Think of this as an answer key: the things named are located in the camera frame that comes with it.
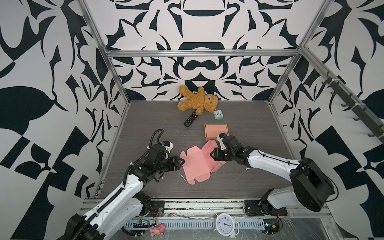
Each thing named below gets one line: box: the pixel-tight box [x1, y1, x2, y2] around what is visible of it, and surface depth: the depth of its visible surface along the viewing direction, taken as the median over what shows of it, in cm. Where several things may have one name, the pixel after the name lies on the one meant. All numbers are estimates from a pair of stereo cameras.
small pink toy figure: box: [150, 223, 166, 237], surface depth 69 cm
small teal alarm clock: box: [213, 109, 224, 120], surface depth 113 cm
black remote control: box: [183, 109, 199, 128], surface depth 110 cm
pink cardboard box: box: [180, 140, 226, 185], surface depth 89 cm
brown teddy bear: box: [177, 85, 219, 115], surface depth 113 cm
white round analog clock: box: [214, 212, 240, 239], surface depth 69 cm
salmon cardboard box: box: [204, 124, 229, 141], surface depth 102 cm
